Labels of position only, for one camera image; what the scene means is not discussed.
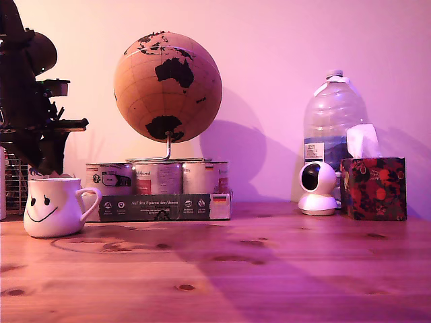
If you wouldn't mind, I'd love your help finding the small blue cat box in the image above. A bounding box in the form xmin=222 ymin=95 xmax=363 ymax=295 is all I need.
xmin=28 ymin=165 xmax=51 ymax=181

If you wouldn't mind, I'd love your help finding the white smiley face mug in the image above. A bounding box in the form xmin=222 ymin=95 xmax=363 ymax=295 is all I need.
xmin=23 ymin=177 xmax=103 ymax=239

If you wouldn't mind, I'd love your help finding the silver can with black label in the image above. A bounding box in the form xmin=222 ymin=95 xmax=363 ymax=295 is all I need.
xmin=85 ymin=162 xmax=135 ymax=196

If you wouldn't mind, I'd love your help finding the silver can with red label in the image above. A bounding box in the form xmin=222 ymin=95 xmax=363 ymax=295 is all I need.
xmin=134 ymin=161 xmax=183 ymax=196

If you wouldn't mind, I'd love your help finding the metal globe stand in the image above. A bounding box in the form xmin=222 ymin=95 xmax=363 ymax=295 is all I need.
xmin=125 ymin=131 xmax=213 ymax=163

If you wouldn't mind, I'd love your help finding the dark printed cardboard tray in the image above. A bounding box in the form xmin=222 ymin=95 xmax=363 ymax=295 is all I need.
xmin=82 ymin=190 xmax=233 ymax=223

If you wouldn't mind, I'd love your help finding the cork globe with black continents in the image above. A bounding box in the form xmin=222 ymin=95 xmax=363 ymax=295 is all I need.
xmin=113 ymin=31 xmax=224 ymax=144

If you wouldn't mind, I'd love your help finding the silver can with flag mark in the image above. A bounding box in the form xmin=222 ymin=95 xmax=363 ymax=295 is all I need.
xmin=182 ymin=161 xmax=230 ymax=194

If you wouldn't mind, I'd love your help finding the large clear water bottle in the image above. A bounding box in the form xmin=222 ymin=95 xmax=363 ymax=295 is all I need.
xmin=303 ymin=69 xmax=368 ymax=207

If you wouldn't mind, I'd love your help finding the white tissue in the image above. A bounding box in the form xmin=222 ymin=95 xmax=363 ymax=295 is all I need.
xmin=346 ymin=123 xmax=383 ymax=159

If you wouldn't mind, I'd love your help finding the dark floral tissue box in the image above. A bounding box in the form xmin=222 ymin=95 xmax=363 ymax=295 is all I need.
xmin=339 ymin=156 xmax=409 ymax=222

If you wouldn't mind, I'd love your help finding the wire mesh pencil holder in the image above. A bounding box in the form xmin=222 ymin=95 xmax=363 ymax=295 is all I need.
xmin=4 ymin=151 xmax=31 ymax=215

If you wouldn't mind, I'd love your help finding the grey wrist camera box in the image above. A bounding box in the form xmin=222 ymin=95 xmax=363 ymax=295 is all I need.
xmin=35 ymin=79 xmax=72 ymax=98

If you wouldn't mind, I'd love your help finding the small white round camera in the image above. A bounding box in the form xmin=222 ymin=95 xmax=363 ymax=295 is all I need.
xmin=298 ymin=161 xmax=339 ymax=217

